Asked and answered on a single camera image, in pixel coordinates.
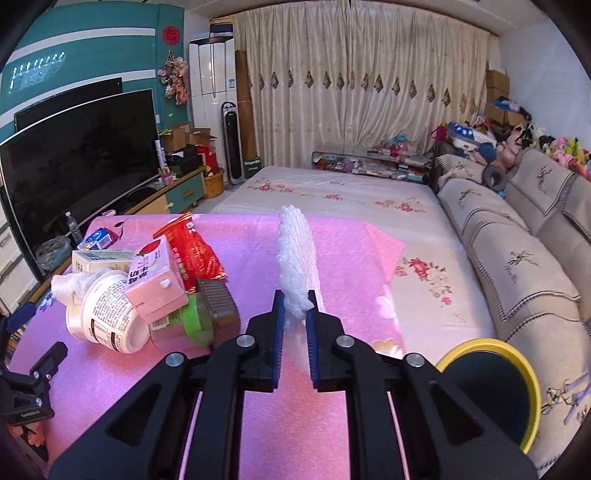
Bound blue white tissue packet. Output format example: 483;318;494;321
78;227;118;251

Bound white printed paper tub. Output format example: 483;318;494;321
65;270;153;355

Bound cluttered glass low table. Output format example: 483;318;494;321
311;150;432;184

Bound stacked cardboard boxes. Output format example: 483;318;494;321
485;69;511;104

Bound crumpled white tissue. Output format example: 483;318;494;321
50;271;100;306

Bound grey neck pillow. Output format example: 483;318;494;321
482;165;509;191

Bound red snack packet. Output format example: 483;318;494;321
153;212;228;294

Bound pile of plush toys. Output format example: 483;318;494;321
531;124;591;178

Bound white drawer unit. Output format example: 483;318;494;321
0;217;40;315

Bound blue star patterned bag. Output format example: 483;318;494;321
445;121;478;148

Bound black clamp mount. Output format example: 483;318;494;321
0;342;69;423

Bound clear cup with brown lid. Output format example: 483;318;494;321
150;278;242;354

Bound teal wooden television cabinet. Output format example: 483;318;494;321
90;165;207;227

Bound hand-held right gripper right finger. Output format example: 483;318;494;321
306;290;539;480

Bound clear water bottle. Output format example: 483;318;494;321
65;211;84;247

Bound white bubble wrap piece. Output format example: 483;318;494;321
276;205;321;330

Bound white floral bed sheet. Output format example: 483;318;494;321
210;165;497;365

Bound red bag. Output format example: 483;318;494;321
196;145;220;174

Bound cream patterned curtain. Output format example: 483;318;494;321
231;4;490;169

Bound black tower fan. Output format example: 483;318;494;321
221;102;245;185

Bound black wall-mounted screen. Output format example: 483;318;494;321
14;78;123;132

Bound open cardboard box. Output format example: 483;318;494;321
185;129;218;148
159;124;192;153

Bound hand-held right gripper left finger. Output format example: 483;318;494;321
48;290;287;480

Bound pink tablecloth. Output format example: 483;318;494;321
9;213;407;480

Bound beige printed box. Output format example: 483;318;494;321
71;248;137;274

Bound pink drink carton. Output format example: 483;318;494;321
126;234;190;324

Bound artificial flower decoration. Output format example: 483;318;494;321
158;56;190;107

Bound yellow rimmed waste bin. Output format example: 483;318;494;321
435;338;542;455

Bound large black television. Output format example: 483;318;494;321
0;89;160;278

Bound brown cardboard panel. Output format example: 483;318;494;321
235;48;257;160

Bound yellow wicker basket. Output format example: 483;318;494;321
203;167;225;199

